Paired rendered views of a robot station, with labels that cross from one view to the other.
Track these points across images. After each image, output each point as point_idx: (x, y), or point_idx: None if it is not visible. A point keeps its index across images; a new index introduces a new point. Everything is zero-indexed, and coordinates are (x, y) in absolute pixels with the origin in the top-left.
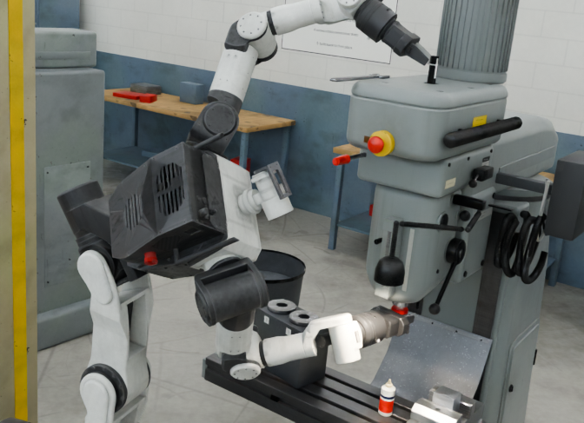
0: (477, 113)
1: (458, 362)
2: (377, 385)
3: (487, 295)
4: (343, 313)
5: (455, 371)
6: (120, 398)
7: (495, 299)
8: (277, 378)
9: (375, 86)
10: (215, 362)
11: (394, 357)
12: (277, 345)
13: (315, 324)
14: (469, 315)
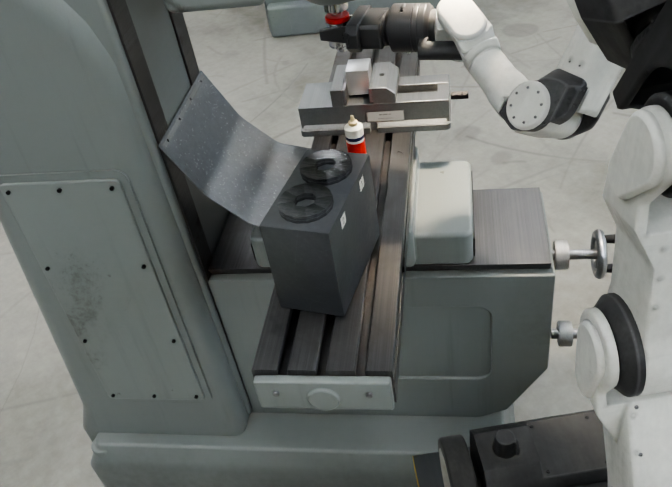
0: None
1: (220, 120)
2: (258, 218)
3: (179, 21)
4: (445, 3)
5: (228, 129)
6: None
7: (183, 17)
8: (368, 266)
9: None
10: (394, 352)
11: (215, 189)
12: (521, 73)
13: (487, 19)
14: (181, 67)
